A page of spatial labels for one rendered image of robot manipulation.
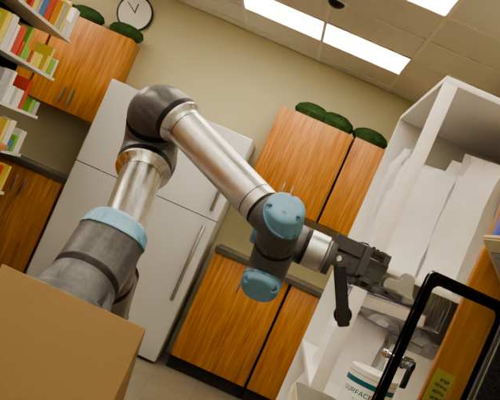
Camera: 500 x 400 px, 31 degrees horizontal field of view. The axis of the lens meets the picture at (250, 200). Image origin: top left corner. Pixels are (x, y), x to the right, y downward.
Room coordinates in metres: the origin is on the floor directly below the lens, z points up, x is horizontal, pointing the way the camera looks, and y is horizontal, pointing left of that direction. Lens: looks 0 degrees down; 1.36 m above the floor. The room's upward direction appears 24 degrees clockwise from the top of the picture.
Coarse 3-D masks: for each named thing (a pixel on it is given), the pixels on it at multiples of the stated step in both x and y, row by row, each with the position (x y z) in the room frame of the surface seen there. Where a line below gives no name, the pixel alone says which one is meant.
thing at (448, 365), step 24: (432, 312) 1.77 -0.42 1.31; (456, 312) 1.82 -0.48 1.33; (480, 312) 1.87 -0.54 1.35; (432, 336) 1.79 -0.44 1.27; (456, 336) 1.84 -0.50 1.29; (480, 336) 1.90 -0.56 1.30; (432, 360) 1.81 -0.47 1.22; (456, 360) 1.87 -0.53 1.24; (408, 384) 1.78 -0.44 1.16; (432, 384) 1.84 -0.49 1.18; (456, 384) 1.89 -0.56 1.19
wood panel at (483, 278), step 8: (496, 216) 2.02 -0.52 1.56; (480, 256) 2.00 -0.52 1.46; (488, 256) 2.00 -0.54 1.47; (480, 264) 2.00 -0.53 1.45; (488, 264) 2.00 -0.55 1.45; (472, 272) 2.01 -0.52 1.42; (480, 272) 2.00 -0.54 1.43; (488, 272) 2.00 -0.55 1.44; (472, 280) 2.00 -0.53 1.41; (480, 280) 2.00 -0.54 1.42; (488, 280) 2.00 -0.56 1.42; (496, 280) 2.00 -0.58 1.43; (480, 288) 2.00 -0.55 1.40; (488, 288) 2.00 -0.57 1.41; (496, 288) 2.00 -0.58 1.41; (496, 296) 2.00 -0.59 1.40
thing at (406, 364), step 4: (404, 360) 1.75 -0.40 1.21; (408, 360) 1.76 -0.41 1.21; (412, 360) 1.76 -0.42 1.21; (404, 364) 1.75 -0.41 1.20; (408, 364) 1.75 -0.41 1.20; (412, 364) 1.74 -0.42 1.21; (408, 368) 1.74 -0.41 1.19; (412, 368) 1.74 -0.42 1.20; (408, 372) 1.75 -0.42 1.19; (404, 376) 1.74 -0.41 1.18; (408, 376) 1.75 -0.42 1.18; (404, 380) 1.74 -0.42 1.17; (408, 380) 1.75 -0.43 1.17; (400, 384) 1.74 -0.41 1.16; (404, 384) 1.75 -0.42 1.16; (404, 388) 1.75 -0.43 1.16
